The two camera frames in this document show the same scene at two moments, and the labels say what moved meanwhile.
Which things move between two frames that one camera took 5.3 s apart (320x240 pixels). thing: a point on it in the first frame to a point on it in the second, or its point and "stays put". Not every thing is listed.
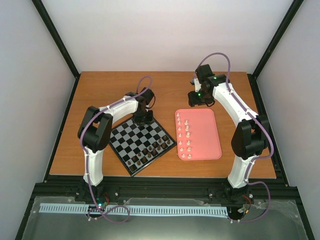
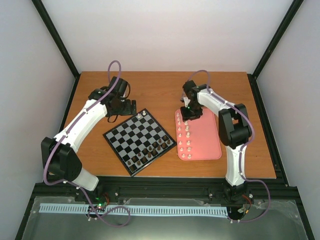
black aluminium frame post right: (281, 30) stays put
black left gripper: (148, 122) to (128, 110)
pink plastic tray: (198, 134) stays put
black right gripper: (193, 101) to (186, 117)
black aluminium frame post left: (45, 17) stays put
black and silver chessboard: (137, 146) stays put
